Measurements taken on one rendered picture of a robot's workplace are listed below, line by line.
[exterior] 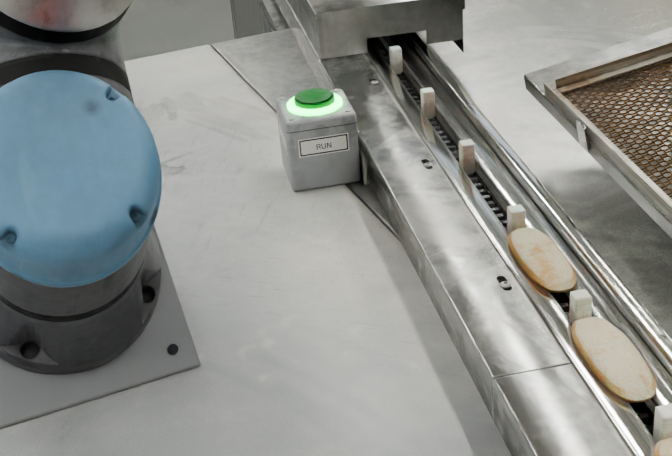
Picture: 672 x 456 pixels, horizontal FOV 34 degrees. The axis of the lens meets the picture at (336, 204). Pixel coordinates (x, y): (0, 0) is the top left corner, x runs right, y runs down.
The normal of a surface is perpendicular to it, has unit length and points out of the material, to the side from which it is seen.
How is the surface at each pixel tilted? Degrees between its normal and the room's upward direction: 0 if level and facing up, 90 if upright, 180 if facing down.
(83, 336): 116
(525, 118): 0
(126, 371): 44
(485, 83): 0
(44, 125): 52
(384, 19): 90
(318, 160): 90
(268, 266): 0
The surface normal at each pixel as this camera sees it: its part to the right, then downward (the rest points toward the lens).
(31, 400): 0.23, -0.36
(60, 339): 0.15, 0.78
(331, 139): 0.19, 0.44
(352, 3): -0.07, -0.88
